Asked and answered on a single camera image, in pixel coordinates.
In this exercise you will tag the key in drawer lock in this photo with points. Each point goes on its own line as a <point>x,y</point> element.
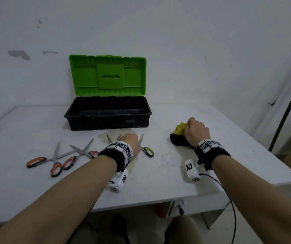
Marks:
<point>180,210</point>

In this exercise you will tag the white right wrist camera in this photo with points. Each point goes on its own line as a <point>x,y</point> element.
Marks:
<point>192,171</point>

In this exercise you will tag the yellow and black work glove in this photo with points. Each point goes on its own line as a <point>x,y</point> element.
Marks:
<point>179,135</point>

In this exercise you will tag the black pole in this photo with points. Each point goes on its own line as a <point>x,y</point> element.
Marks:
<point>287,109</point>

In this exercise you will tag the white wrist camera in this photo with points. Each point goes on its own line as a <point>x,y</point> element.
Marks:
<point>192,171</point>
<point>118,181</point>

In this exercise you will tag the person's right fingers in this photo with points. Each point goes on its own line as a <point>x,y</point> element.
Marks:
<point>191,122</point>

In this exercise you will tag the silver scissors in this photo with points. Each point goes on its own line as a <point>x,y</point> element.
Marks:
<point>109,139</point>

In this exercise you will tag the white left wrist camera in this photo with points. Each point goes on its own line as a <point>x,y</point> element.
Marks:
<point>118,181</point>

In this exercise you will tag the orange object under table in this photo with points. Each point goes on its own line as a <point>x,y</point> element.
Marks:
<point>158,209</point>

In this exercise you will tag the black left wristband with markers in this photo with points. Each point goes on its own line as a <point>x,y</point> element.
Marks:
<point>117,152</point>

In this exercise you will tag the black wristband with markers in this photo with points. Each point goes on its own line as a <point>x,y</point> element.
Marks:
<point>117,152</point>
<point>210,151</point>

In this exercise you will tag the person's left forearm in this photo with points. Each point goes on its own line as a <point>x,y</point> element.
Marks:
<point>59,203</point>

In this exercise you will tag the person's right forearm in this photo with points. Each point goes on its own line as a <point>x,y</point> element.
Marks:
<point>262,200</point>

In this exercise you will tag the person's leg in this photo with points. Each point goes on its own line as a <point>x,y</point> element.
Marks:
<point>183,231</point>

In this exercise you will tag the person's left hand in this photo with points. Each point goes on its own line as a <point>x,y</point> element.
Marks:
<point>131,142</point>

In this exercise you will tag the white desk drawer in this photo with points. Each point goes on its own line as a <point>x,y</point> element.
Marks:
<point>178,207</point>

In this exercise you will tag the black toolbox with green lid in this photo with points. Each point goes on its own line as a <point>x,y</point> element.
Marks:
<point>107,116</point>

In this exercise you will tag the person's left fingers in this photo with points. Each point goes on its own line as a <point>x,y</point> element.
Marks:
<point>135,137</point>

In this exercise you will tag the black right wristband with markers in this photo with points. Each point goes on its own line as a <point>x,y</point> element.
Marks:
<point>210,151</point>

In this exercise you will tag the person's right hand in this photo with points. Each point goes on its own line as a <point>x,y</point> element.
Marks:
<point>197,132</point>

